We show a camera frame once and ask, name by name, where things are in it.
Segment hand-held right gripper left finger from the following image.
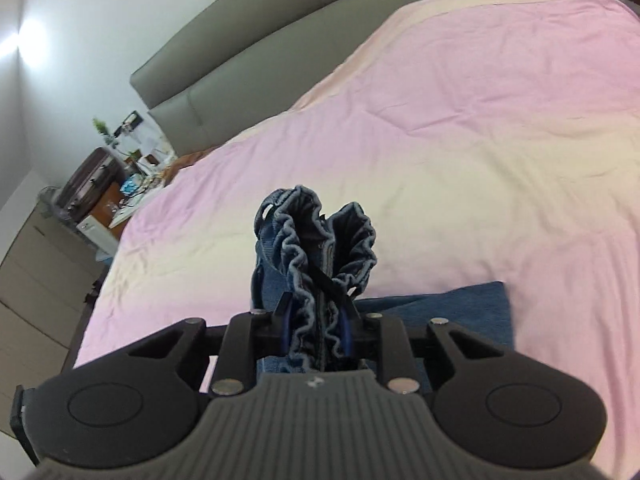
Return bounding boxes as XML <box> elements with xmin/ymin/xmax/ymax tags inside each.
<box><xmin>127</xmin><ymin>292</ymin><xmax>296</xmax><ymax>396</ymax></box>

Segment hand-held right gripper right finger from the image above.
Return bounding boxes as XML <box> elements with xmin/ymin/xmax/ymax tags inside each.
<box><xmin>340</xmin><ymin>305</ymin><xmax>507</xmax><ymax>394</ymax></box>

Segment blue denim pants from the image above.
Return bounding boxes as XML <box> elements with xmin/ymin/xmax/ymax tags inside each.
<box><xmin>248</xmin><ymin>185</ymin><xmax>517</xmax><ymax>392</ymax></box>

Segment wooden nightstand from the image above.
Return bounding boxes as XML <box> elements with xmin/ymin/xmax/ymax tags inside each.
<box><xmin>75</xmin><ymin>152</ymin><xmax>178</xmax><ymax>256</ymax></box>

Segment pink floral blanket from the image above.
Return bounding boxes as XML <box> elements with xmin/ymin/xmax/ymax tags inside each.
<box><xmin>74</xmin><ymin>0</ymin><xmax>640</xmax><ymax>480</ymax></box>

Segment dark brown suitcase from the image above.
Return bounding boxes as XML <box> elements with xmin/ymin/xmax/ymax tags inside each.
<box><xmin>54</xmin><ymin>147</ymin><xmax>128</xmax><ymax>223</ymax></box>

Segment beige drawer cabinet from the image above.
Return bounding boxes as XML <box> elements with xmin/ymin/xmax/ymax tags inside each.
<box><xmin>0</xmin><ymin>187</ymin><xmax>108</xmax><ymax>376</ymax></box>

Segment green potted plant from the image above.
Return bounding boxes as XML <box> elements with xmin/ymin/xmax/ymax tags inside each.
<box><xmin>91</xmin><ymin>117</ymin><xmax>118</xmax><ymax>148</ymax></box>

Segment grey upholstered bed headboard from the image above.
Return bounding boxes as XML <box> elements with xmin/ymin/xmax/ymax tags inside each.
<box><xmin>130</xmin><ymin>0</ymin><xmax>596</xmax><ymax>157</ymax></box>

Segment wall socket panel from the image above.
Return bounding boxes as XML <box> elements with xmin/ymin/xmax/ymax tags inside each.
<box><xmin>114</xmin><ymin>111</ymin><xmax>145</xmax><ymax>137</ymax></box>

